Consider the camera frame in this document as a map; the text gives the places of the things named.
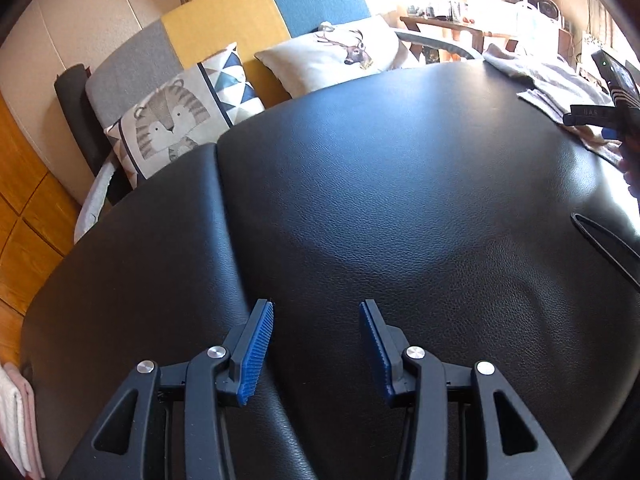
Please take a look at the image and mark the pink folded cloth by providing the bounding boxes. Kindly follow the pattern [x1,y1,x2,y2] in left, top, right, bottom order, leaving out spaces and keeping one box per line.
[4,361,47,480]

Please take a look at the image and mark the wooden wardrobe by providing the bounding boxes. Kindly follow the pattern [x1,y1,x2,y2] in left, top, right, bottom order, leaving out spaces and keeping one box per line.
[0,95,83,316]

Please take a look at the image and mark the white folded cloth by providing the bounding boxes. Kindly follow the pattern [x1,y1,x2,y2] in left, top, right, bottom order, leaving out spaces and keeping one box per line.
[0,367,27,478]

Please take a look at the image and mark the beige knit sweater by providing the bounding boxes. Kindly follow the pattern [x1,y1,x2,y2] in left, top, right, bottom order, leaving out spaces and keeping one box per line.
[482,44,640,171]

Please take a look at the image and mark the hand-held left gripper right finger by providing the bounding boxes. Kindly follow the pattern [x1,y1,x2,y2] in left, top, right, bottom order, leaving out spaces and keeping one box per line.
[359,299,571,480]

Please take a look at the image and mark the wooden side table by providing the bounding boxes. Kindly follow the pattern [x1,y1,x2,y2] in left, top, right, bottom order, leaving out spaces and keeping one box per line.
[400,14,518,56]

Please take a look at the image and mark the tiger print cushion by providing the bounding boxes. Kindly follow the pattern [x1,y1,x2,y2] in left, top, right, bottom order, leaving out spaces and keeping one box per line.
[104,42,266,181]

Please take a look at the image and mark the grey yellow blue sofa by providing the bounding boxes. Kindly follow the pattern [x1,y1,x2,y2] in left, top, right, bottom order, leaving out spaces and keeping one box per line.
[74,0,485,245]

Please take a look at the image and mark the black rolled mat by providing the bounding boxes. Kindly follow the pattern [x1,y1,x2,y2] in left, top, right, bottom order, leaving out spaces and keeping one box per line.
[54,63,131,206]

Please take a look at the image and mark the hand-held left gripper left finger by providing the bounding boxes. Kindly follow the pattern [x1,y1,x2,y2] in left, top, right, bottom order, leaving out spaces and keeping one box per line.
[57,299,275,480]

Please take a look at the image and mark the deer print cushion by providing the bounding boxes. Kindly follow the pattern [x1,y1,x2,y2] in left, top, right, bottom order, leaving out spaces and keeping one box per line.
[255,14,416,98]

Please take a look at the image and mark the white plastic appliance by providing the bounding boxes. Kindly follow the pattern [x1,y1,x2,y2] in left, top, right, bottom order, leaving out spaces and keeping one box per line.
[517,2,558,53]

